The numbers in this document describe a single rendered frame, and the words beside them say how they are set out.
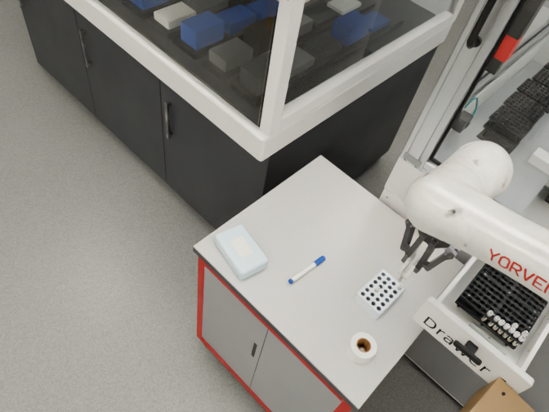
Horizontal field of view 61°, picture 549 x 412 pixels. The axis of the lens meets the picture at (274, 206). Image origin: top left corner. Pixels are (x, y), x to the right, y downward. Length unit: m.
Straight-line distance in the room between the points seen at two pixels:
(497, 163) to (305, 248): 0.70
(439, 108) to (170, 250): 1.42
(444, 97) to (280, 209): 0.58
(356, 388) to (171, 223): 1.39
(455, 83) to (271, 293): 0.73
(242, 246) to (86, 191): 1.34
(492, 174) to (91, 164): 2.13
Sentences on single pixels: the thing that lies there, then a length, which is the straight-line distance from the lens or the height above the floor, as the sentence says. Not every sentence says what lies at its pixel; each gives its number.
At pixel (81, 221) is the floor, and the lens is 2.42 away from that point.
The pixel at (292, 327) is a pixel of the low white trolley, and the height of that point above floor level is 0.76.
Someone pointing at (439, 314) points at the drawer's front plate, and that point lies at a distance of 1.26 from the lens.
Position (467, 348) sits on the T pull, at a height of 0.91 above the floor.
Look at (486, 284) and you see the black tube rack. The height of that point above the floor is 0.90.
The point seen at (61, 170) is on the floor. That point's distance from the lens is 2.65.
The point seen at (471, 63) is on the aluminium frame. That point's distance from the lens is 1.27.
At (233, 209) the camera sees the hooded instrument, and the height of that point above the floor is 0.33.
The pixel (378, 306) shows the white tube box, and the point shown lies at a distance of 1.34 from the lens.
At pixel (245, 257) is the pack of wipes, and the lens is 1.32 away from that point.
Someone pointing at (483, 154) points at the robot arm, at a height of 1.40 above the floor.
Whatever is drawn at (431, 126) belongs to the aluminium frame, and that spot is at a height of 1.10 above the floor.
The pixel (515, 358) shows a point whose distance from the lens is 1.40.
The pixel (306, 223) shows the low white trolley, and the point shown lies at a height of 0.76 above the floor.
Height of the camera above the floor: 1.93
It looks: 52 degrees down
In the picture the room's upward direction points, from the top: 13 degrees clockwise
